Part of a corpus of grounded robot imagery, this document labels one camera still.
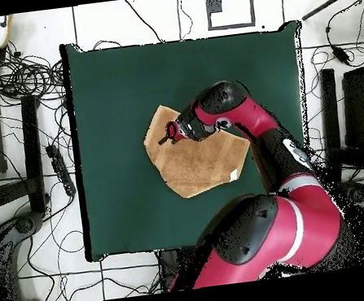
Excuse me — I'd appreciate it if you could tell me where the tangle of black cables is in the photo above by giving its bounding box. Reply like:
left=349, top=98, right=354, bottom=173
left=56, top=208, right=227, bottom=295
left=0, top=45, right=67, bottom=103

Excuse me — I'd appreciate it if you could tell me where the person's foot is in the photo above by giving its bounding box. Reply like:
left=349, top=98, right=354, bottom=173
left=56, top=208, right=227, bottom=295
left=0, top=13, right=18, bottom=50

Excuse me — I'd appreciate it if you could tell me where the black cable with adapter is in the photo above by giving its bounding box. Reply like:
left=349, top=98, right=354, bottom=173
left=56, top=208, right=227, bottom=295
left=320, top=0, right=364, bottom=69

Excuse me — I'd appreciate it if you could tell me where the tan terry towel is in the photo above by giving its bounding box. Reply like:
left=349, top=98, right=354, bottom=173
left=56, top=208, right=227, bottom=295
left=139, top=94, right=257, bottom=203

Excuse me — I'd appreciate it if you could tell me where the thin black cable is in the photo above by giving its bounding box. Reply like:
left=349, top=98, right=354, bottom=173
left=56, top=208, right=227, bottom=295
left=123, top=0, right=165, bottom=48

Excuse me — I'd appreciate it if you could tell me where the dark green table cloth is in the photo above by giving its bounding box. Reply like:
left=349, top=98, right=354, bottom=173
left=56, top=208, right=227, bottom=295
left=59, top=15, right=327, bottom=264

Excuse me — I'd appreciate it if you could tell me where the long black power strip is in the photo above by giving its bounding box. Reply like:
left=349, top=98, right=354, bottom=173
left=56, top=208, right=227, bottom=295
left=44, top=142, right=77, bottom=200

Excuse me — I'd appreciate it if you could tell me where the black stand beam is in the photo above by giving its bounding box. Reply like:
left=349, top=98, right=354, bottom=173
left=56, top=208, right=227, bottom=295
left=314, top=68, right=349, bottom=185
left=0, top=94, right=50, bottom=219

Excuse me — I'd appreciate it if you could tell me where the small dark grey box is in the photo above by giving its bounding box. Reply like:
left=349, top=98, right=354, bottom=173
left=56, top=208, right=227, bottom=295
left=206, top=0, right=224, bottom=15

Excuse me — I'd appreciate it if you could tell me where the grey square frame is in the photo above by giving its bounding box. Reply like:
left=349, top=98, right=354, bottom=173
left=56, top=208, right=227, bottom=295
left=204, top=0, right=258, bottom=33

